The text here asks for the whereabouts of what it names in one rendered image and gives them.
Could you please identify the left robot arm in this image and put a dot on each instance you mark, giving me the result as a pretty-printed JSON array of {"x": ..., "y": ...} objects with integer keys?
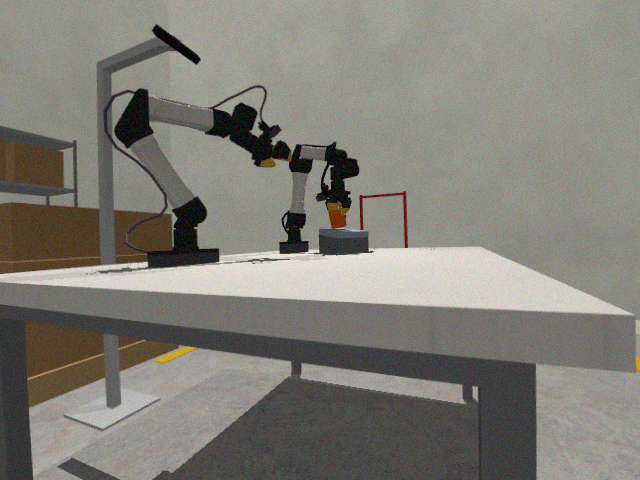
[{"x": 346, "y": 168}]

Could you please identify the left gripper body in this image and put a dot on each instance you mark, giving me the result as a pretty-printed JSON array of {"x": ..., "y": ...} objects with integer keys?
[{"x": 340, "y": 186}]

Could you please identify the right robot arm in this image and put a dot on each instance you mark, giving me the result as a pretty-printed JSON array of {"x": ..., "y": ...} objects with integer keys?
[{"x": 134, "y": 132}]

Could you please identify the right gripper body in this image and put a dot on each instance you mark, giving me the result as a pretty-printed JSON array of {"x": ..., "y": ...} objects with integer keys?
[{"x": 258, "y": 146}]

